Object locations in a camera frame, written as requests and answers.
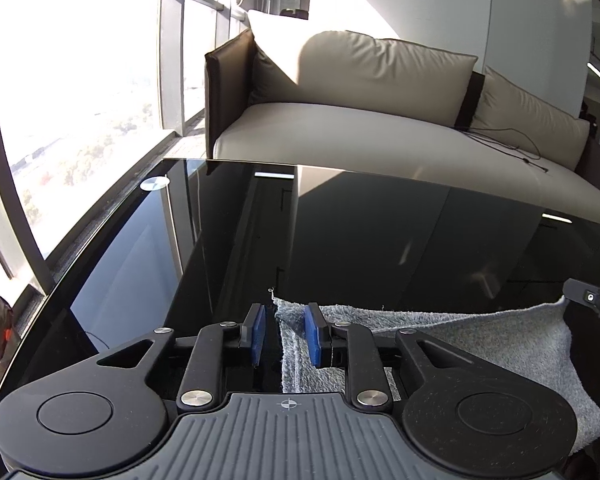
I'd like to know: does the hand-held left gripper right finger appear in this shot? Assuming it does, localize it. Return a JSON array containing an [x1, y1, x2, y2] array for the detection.
[[304, 302, 476, 413]]

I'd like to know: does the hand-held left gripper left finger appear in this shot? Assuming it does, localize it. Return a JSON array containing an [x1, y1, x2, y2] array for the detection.
[[96, 302, 268, 415]]

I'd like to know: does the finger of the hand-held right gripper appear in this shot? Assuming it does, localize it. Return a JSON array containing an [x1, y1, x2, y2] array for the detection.
[[562, 277, 600, 319]]

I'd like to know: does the grey fluffy towel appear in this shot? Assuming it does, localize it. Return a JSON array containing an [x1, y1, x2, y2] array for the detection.
[[271, 294, 600, 457]]

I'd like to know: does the small beige back cushion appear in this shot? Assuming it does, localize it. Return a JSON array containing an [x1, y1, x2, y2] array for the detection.
[[471, 66, 592, 172]]

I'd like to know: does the wide beige back cushion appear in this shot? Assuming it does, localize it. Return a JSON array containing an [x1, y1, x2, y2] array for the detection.
[[298, 30, 480, 127]]

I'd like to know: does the beige side cushion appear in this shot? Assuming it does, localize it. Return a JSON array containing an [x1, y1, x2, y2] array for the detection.
[[246, 9, 312, 107]]

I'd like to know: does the thin black cable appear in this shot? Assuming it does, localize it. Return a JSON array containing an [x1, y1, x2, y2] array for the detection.
[[455, 122, 549, 174]]

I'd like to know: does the beige sofa with brown frame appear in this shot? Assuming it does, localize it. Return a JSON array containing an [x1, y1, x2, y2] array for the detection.
[[203, 9, 600, 213]]

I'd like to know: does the window with grey frame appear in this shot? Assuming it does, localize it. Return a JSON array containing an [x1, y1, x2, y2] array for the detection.
[[0, 0, 253, 306]]

